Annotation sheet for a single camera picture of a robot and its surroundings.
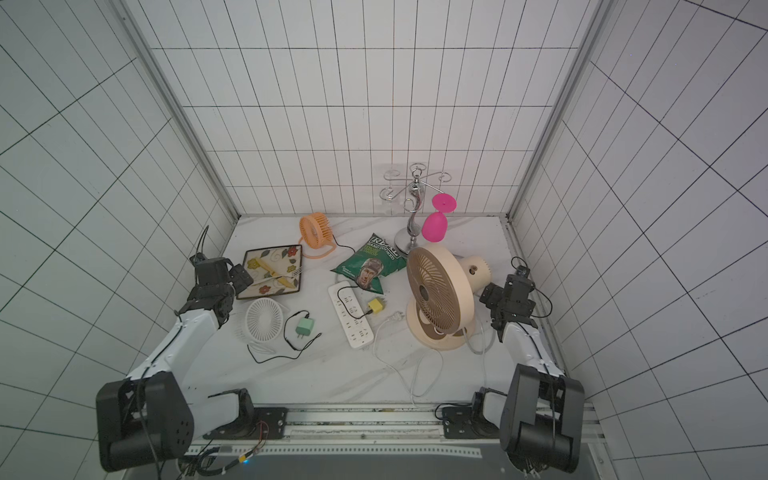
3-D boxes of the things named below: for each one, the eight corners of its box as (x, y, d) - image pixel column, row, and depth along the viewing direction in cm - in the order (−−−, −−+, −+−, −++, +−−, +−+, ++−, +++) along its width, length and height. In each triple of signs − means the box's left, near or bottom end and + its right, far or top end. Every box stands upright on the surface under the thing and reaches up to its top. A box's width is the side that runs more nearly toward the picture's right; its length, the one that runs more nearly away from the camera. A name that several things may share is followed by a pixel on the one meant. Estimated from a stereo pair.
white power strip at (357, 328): (355, 352, 85) (354, 349, 83) (327, 290, 99) (326, 286, 96) (376, 341, 88) (376, 338, 86) (346, 282, 101) (345, 278, 99)
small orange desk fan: (306, 261, 107) (298, 241, 98) (303, 236, 115) (297, 215, 106) (337, 255, 109) (332, 235, 100) (332, 231, 116) (328, 210, 107)
